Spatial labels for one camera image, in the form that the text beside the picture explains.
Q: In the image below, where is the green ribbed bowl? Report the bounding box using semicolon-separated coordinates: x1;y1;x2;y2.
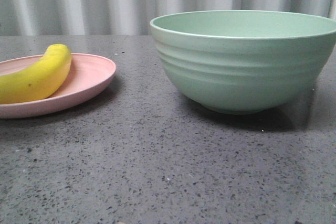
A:
150;10;335;114

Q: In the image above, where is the yellow banana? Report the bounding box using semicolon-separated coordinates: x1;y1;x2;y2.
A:
1;44;72;104

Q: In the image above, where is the pink plate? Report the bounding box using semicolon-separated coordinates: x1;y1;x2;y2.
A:
1;53;117;119

